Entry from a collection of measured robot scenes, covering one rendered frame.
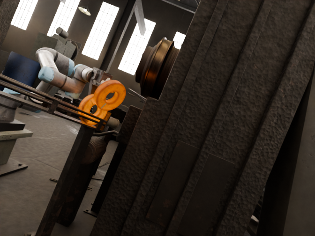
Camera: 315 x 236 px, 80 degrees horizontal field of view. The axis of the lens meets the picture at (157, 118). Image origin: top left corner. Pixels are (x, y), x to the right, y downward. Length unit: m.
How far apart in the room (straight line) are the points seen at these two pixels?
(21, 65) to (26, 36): 10.38
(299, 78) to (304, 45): 0.15
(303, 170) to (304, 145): 0.12
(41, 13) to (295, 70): 14.66
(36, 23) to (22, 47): 1.73
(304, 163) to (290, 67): 0.46
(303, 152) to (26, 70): 4.56
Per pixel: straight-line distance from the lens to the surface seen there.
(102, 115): 1.01
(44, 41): 4.97
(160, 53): 1.27
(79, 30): 13.60
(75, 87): 1.12
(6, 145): 1.76
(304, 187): 1.18
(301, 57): 1.19
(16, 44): 15.22
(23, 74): 4.72
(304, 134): 1.15
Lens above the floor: 0.79
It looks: level
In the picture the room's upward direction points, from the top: 23 degrees clockwise
